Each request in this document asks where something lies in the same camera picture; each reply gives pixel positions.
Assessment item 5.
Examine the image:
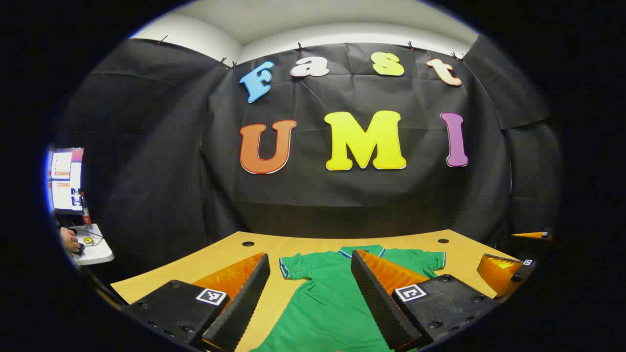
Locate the black backdrop cloth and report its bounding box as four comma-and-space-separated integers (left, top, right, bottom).
54, 37, 563, 274

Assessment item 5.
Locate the white side table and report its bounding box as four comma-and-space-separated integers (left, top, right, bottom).
66, 224, 115, 266

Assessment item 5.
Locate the computer monitor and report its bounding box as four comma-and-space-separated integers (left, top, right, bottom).
47, 148, 85, 215

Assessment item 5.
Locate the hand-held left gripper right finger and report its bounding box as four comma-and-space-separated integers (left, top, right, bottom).
350, 249, 500, 352

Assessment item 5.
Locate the green T-shirt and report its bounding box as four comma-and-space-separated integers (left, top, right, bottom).
252, 244, 447, 352

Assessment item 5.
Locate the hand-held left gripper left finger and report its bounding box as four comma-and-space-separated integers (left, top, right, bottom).
120, 252, 271, 352

